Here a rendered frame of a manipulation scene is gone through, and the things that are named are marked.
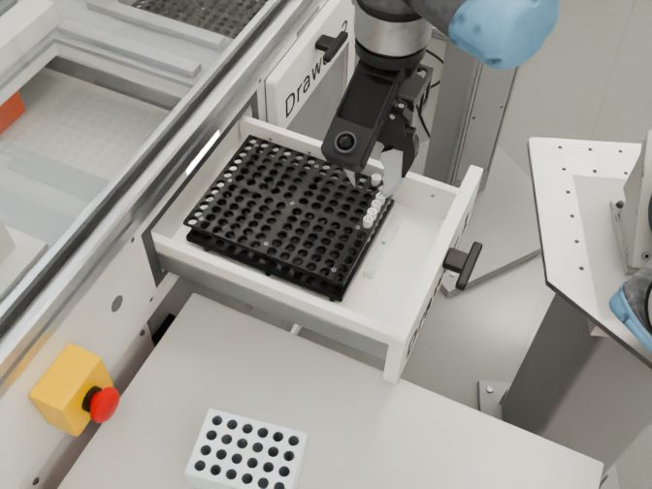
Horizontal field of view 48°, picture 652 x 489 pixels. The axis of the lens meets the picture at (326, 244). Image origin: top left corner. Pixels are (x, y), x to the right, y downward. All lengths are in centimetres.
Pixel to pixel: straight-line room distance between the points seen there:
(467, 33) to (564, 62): 217
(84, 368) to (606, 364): 82
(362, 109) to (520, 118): 178
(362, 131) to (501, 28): 21
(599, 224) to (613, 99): 150
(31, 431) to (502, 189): 161
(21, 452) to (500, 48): 64
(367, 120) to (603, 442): 100
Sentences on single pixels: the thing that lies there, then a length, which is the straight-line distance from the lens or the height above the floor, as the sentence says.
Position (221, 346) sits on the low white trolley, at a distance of 99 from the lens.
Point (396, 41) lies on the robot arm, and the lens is 70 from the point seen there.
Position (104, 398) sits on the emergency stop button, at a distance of 83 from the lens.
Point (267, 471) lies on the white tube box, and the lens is 90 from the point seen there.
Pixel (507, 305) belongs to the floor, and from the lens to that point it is 199.
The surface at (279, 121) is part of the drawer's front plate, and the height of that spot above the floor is 85.
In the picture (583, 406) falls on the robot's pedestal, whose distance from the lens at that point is 141.
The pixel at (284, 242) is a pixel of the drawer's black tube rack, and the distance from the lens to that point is 90.
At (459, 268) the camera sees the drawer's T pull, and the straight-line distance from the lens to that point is 89.
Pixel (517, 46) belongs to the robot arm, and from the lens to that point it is 60.
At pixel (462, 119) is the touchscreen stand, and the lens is 188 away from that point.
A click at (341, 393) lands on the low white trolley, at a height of 76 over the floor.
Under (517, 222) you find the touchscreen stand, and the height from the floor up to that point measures 4.
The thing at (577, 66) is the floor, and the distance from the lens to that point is 276.
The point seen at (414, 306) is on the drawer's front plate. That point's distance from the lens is 82.
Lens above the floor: 161
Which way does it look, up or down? 52 degrees down
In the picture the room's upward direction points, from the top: 2 degrees clockwise
